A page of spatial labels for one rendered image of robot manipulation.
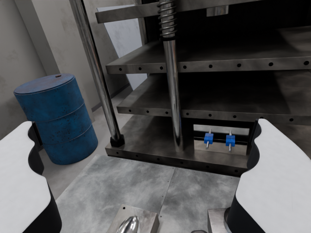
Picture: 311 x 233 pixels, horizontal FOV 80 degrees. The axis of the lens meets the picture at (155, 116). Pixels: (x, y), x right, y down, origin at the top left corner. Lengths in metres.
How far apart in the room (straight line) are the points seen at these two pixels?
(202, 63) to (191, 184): 0.55
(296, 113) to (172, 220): 0.69
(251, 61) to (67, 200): 1.02
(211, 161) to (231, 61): 0.51
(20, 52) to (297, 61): 2.81
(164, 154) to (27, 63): 2.34
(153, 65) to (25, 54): 2.27
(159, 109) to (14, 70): 2.21
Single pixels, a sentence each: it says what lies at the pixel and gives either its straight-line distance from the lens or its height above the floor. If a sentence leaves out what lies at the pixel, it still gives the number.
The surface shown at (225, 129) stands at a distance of 1.01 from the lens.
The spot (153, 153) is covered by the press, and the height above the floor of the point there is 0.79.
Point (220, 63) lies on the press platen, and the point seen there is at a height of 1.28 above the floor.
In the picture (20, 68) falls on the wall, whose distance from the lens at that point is 2.95.
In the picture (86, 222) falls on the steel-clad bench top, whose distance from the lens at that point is 0.93.
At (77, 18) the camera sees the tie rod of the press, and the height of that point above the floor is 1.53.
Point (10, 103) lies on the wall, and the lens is 2.89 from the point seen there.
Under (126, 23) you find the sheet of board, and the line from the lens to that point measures 4.02.
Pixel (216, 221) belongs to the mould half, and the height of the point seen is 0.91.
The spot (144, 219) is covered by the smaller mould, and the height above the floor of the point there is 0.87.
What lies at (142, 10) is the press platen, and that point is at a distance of 0.96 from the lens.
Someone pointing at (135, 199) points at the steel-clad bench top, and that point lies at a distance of 0.91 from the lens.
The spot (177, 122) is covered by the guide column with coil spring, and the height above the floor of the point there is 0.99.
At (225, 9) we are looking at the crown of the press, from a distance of 1.12.
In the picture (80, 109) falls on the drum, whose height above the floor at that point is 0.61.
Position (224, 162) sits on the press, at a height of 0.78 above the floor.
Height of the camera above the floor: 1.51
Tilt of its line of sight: 30 degrees down
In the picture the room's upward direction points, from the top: 9 degrees counter-clockwise
